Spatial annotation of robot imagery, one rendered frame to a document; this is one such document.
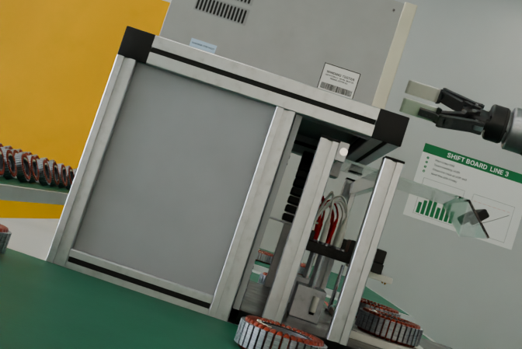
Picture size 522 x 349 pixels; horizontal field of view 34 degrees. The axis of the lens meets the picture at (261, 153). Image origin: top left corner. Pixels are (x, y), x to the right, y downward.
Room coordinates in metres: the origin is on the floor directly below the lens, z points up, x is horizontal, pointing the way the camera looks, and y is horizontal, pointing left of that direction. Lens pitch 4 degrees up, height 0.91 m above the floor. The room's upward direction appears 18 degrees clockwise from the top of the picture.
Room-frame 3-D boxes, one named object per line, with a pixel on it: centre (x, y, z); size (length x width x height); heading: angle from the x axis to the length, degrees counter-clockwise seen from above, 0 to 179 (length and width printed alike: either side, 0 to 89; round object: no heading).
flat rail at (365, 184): (1.58, -0.20, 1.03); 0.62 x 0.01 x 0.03; 178
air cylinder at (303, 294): (1.46, -0.15, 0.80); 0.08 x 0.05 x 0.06; 178
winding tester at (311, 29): (1.60, 0.02, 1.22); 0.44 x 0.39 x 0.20; 178
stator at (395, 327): (1.45, -0.30, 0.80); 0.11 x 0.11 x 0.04
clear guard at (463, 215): (1.72, -0.30, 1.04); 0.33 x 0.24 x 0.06; 88
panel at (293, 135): (1.58, -0.05, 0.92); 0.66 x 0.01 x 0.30; 178
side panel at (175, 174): (1.26, 0.11, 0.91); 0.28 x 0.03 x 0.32; 88
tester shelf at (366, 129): (1.58, 0.02, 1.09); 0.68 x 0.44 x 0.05; 178
